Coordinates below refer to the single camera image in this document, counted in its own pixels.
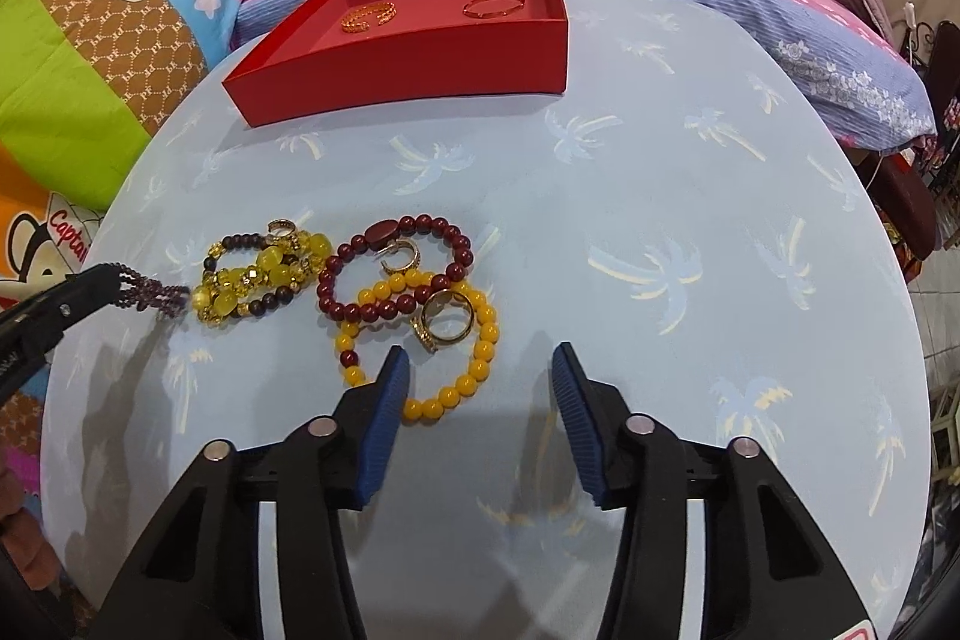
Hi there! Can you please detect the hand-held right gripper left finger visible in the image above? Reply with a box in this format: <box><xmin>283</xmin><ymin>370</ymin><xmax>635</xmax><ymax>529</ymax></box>
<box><xmin>88</xmin><ymin>344</ymin><xmax>412</xmax><ymax>640</ymax></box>

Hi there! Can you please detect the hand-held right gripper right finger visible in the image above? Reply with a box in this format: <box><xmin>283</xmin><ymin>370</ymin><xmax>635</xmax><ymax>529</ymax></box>
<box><xmin>551</xmin><ymin>341</ymin><xmax>882</xmax><ymax>640</ymax></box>

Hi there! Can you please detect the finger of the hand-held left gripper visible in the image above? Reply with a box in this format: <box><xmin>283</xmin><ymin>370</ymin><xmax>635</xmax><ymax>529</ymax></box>
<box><xmin>0</xmin><ymin>280</ymin><xmax>125</xmax><ymax>348</ymax></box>
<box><xmin>15</xmin><ymin>263</ymin><xmax>130</xmax><ymax>310</ymax></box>

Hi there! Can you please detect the yellow round bead bracelet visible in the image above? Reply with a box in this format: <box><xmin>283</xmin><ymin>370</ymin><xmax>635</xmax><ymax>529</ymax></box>
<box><xmin>335</xmin><ymin>271</ymin><xmax>502</xmax><ymax>425</ymax></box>

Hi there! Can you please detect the purple bead bracelet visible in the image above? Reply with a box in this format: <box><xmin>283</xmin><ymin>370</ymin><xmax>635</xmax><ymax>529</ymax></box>
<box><xmin>112</xmin><ymin>265</ymin><xmax>192</xmax><ymax>320</ymax></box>

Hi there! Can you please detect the jewelled gold ring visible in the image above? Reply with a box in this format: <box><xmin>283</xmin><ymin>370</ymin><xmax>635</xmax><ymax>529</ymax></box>
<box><xmin>409</xmin><ymin>314</ymin><xmax>442</xmax><ymax>354</ymax></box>

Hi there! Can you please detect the plain gold ring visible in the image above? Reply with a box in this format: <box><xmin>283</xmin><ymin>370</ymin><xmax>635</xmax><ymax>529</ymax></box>
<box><xmin>420</xmin><ymin>290</ymin><xmax>476</xmax><ymax>345</ymax></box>

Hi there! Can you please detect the dark wooden bead bracelet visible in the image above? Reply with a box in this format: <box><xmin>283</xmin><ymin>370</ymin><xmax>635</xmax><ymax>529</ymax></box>
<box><xmin>201</xmin><ymin>233</ymin><xmax>305</xmax><ymax>319</ymax></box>

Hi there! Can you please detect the yellow crystal bead bracelet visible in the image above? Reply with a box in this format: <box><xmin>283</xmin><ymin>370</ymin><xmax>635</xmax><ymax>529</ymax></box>
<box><xmin>193</xmin><ymin>227</ymin><xmax>335</xmax><ymax>322</ymax></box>

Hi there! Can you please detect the dark red bead bracelet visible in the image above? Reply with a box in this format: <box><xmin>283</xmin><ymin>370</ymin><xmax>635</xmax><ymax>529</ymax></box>
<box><xmin>316</xmin><ymin>215</ymin><xmax>473</xmax><ymax>324</ymax></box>

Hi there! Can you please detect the red cardboard box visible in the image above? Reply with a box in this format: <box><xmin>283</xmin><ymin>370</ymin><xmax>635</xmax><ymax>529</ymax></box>
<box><xmin>223</xmin><ymin>0</ymin><xmax>571</xmax><ymax>128</ymax></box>

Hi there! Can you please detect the cartoon monkey printed blanket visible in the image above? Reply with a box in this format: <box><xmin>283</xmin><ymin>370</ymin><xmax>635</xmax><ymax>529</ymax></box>
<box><xmin>0</xmin><ymin>0</ymin><xmax>368</xmax><ymax>483</ymax></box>

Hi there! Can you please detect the dark red wooden furniture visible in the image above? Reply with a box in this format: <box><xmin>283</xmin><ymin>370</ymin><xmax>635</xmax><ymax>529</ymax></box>
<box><xmin>870</xmin><ymin>149</ymin><xmax>938</xmax><ymax>262</ymax></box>

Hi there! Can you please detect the gold chain bracelet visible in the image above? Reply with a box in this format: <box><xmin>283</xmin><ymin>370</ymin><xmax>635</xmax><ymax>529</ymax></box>
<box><xmin>343</xmin><ymin>0</ymin><xmax>397</xmax><ymax>36</ymax></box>

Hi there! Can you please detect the white cable with switch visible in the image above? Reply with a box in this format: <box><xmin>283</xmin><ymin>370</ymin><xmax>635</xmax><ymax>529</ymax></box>
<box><xmin>900</xmin><ymin>0</ymin><xmax>920</xmax><ymax>64</ymax></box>

